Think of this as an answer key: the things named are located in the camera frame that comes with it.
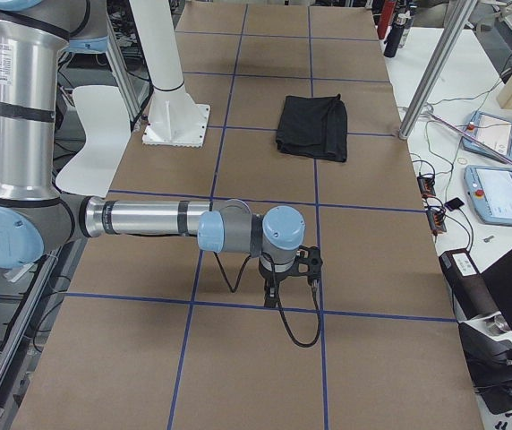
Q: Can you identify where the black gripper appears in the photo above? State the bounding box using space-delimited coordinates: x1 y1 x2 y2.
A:
259 245 323 308

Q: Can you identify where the black graphic t-shirt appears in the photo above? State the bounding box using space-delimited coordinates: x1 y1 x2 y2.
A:
276 94 347 163

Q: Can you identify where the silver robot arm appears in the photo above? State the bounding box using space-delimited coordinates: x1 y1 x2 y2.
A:
0 1 322 308

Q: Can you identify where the orange black usb hub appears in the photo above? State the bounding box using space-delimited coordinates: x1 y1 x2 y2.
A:
417 175 436 198

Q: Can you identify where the white plastic chair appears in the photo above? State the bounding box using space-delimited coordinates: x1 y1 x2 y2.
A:
56 85 132 198

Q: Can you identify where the near blue teach pendant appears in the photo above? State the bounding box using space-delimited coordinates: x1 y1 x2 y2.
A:
464 166 512 227

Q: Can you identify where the blue teach pendant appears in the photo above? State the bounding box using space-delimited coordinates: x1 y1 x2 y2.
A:
465 111 512 159
464 166 512 227

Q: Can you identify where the grabber stick tool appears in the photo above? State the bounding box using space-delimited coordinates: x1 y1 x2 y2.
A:
424 106 512 184

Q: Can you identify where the far blue teach pendant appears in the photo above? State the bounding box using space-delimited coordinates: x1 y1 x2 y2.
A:
465 111 512 159

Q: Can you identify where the black water bottle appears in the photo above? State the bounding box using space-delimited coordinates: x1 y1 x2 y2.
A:
383 13 408 58

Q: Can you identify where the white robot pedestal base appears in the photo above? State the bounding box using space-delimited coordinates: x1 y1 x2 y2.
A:
130 0 210 148

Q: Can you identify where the aluminium frame post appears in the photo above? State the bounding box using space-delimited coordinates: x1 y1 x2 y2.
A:
398 0 477 140

